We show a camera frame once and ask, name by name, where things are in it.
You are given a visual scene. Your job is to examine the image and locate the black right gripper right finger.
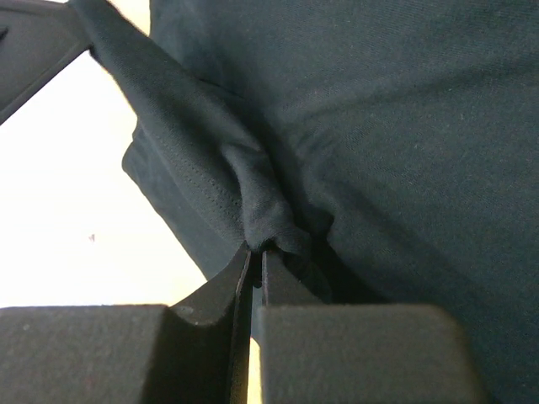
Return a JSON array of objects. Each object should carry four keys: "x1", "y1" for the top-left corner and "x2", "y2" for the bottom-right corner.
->
[{"x1": 259, "y1": 252, "x2": 489, "y2": 403}]

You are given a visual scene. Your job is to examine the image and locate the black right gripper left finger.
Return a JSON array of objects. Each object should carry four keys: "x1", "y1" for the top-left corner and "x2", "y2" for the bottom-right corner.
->
[{"x1": 1, "y1": 247, "x2": 252, "y2": 403}]

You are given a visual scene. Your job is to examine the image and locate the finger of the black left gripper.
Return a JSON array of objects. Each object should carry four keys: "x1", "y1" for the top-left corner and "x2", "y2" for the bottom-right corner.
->
[{"x1": 1, "y1": 0, "x2": 91, "y2": 122}]

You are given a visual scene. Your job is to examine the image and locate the black t shirt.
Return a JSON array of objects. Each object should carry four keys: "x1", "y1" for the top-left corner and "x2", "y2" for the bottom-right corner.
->
[{"x1": 72, "y1": 1, "x2": 538, "y2": 403}]

